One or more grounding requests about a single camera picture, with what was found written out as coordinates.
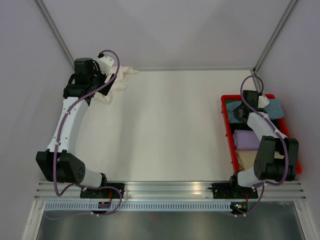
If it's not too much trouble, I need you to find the blue-grey t-shirt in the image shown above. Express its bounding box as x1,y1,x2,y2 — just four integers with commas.
226,99,284,124

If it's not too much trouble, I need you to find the cream white t-shirt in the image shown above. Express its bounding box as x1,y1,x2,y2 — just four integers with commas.
94,65,139,105

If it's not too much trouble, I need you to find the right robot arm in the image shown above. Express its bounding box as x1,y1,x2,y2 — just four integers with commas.
228,90,299,198

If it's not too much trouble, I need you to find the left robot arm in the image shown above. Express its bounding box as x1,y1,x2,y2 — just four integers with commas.
35,55,116,198

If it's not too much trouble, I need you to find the rolled green t-shirt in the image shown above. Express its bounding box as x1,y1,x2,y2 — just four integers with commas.
225,100,241,104

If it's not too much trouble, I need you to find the red plastic bin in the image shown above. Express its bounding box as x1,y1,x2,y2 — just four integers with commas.
220,94,302,174

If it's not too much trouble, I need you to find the rolled lavender t-shirt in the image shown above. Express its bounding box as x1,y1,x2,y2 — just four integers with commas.
232,130,260,151

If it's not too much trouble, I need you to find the rolled beige t-shirt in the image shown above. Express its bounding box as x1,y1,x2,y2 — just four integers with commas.
236,150,257,171

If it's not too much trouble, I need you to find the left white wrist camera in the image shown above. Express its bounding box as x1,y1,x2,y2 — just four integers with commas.
97,56,115,75

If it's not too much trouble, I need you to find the left aluminium frame post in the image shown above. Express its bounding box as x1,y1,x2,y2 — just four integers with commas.
33,0,75,70

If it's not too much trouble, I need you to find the aluminium frame post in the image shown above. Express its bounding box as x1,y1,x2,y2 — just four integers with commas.
250,0,300,75
33,0,75,70

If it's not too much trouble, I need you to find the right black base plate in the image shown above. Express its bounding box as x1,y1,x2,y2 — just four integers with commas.
209,182,259,200

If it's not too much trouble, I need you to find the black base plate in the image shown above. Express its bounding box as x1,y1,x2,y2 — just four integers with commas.
209,182,259,200
80,182,125,200

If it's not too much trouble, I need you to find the aluminium front rail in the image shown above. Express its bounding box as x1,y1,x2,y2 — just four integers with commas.
34,181,306,201

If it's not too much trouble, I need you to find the right aluminium frame post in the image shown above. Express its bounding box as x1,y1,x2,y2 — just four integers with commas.
250,0,300,75

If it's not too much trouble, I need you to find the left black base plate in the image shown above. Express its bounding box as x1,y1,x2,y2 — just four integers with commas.
80,182,125,200

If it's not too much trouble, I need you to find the light blue cable duct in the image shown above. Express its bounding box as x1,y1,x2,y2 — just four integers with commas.
44,201,231,212

